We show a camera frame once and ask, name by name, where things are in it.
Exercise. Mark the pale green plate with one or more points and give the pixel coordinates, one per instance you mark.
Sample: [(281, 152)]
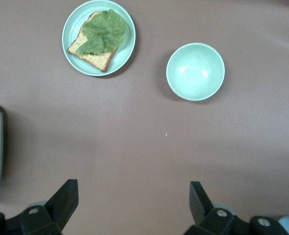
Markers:
[(125, 58)]

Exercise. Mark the brown toast slice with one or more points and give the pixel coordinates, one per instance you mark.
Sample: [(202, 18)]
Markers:
[(98, 60)]

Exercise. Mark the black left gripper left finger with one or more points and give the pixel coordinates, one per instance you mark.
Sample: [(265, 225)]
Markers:
[(61, 205)]

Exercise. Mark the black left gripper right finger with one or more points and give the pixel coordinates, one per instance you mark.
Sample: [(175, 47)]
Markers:
[(203, 208)]

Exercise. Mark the pale green bowl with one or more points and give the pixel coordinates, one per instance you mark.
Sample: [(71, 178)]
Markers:
[(195, 72)]

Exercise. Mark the green lettuce leaf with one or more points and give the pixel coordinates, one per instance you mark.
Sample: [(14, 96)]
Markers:
[(105, 31)]

